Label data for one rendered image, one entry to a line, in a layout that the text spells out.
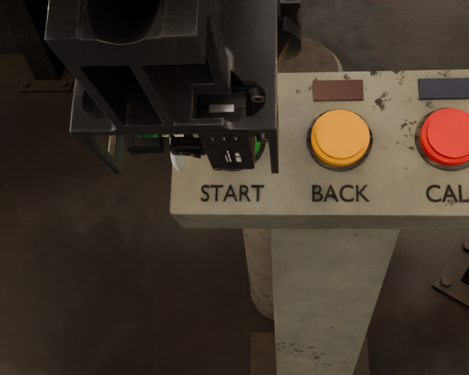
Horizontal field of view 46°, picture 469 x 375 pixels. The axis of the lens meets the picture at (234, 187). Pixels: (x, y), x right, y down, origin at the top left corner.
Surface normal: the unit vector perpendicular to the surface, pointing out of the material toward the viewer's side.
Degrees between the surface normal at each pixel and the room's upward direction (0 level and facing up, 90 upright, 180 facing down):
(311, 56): 0
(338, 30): 0
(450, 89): 20
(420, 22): 0
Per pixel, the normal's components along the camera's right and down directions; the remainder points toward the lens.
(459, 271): -0.07, -0.58
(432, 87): -0.09, -0.26
